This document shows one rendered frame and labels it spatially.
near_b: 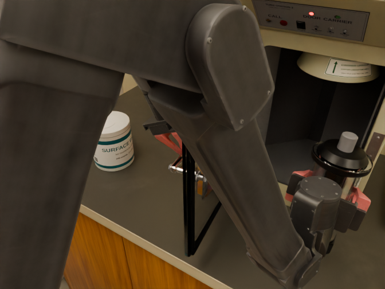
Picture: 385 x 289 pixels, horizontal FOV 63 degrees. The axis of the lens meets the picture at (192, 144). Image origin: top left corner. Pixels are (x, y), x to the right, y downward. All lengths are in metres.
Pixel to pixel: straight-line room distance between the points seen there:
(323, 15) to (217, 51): 0.45
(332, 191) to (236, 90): 0.33
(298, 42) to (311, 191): 0.34
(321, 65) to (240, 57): 0.56
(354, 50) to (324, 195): 0.32
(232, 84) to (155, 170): 0.85
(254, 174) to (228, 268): 0.52
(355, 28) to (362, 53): 0.08
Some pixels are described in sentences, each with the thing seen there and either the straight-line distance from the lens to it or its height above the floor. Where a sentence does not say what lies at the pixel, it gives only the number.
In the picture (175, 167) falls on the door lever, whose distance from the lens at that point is 0.60.
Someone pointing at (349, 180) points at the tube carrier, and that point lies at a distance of 0.64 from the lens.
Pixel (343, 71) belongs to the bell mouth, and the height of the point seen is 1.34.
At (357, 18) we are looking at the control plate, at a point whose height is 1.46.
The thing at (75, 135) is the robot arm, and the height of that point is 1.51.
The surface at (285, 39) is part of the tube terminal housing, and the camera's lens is 0.71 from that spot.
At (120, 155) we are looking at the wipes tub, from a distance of 0.99.
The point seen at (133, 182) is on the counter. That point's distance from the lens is 0.98.
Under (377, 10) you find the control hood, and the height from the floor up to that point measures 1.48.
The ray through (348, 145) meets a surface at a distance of 0.63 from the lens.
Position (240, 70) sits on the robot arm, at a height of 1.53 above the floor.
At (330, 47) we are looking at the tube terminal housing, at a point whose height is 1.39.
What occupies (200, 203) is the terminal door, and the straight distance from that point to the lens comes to 0.66.
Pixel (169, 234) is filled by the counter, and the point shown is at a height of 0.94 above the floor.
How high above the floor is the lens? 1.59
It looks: 36 degrees down
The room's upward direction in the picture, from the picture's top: straight up
